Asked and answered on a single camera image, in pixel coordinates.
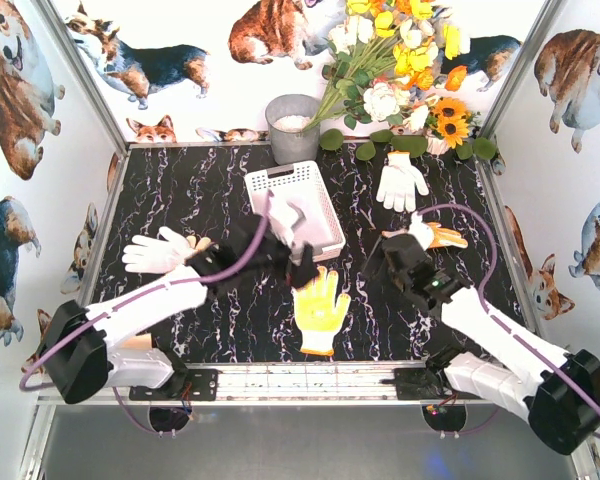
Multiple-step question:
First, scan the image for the yellow palm glove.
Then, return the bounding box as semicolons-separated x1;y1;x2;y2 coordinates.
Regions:
292;266;351;356

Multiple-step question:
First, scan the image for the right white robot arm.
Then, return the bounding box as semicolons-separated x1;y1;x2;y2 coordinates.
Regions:
364;233;600;455

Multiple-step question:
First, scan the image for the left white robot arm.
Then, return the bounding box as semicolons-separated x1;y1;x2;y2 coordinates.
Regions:
37;213;318;405

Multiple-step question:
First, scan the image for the white perforated storage basket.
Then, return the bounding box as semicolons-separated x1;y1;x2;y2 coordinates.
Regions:
244;160;345;262

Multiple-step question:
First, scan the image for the white glove by flowers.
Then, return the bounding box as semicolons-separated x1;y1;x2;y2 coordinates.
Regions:
376;151;429;213

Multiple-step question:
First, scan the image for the grey metal bucket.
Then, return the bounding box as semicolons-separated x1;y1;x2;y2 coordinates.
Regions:
265;94;320;165

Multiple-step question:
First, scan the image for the white knit glove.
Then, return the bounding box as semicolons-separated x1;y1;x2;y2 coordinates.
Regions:
121;226;197;274

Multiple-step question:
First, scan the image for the artificial flower bouquet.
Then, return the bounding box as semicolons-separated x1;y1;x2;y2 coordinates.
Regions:
302;1;496;161

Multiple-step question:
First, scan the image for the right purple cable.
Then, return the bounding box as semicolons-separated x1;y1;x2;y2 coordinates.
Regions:
419;202;600;446

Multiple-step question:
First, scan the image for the purple cable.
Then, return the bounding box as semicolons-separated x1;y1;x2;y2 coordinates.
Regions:
419;202;600;446
18;188;274;439

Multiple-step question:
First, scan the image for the aluminium front rail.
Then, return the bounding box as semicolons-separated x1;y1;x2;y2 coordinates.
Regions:
36;363;501;406

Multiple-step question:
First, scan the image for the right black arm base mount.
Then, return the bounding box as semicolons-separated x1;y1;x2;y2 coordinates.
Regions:
380;346;477;401

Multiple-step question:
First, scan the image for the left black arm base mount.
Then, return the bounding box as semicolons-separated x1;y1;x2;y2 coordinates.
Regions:
129;352;219;401

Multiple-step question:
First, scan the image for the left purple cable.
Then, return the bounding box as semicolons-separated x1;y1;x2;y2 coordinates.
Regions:
18;188;274;439

